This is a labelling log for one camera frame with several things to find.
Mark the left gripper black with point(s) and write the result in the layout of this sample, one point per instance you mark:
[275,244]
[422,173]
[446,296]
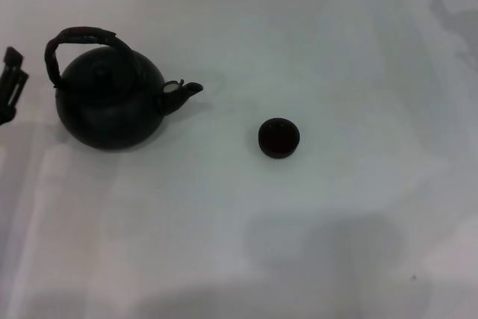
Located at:
[5,115]

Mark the small dark teacup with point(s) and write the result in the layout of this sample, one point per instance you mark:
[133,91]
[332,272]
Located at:
[279,139]

